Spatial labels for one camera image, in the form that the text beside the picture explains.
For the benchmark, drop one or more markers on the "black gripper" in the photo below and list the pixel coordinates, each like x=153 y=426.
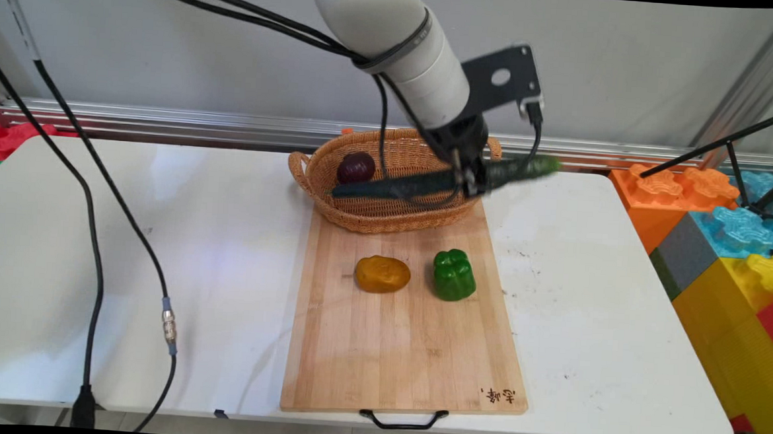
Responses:
x=460 y=141

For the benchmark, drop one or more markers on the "long green cucumber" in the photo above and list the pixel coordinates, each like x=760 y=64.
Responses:
x=518 y=171

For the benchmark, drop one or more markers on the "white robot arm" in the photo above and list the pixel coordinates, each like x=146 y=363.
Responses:
x=396 y=39

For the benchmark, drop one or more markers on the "green bell pepper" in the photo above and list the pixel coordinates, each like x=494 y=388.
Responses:
x=454 y=275

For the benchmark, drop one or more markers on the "woven wicker basket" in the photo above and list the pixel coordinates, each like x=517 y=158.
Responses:
x=373 y=219

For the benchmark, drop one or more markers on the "dark red onion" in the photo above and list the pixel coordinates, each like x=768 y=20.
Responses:
x=356 y=168

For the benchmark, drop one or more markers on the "brown potato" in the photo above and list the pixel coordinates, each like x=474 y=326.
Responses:
x=383 y=274

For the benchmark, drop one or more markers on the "orange toy building block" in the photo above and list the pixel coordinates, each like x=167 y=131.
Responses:
x=652 y=204

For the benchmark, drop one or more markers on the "wooden cutting board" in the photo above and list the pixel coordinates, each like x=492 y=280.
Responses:
x=406 y=350

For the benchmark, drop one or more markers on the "grey toy building block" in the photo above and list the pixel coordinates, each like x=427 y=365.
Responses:
x=685 y=256

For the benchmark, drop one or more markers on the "black tripod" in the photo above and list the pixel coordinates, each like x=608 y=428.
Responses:
x=734 y=139

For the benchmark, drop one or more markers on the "blue toy building block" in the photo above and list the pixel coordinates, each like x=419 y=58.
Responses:
x=736 y=232

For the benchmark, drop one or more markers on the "yellow toy building block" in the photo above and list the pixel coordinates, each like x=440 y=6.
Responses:
x=730 y=341

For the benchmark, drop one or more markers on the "red toy building block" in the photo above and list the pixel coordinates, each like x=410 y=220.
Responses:
x=772 y=323

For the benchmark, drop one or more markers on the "black table latch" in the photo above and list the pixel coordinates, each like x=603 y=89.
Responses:
x=221 y=413

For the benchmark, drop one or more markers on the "red toy block pile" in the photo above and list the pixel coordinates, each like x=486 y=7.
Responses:
x=13 y=138

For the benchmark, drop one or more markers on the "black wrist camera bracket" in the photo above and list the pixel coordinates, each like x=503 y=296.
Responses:
x=486 y=86

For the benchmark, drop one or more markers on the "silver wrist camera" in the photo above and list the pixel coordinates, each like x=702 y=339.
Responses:
x=533 y=102

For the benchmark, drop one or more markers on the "aluminium rail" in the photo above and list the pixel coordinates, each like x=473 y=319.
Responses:
x=199 y=124

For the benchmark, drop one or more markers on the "aluminium frame post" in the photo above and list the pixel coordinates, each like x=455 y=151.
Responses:
x=757 y=78

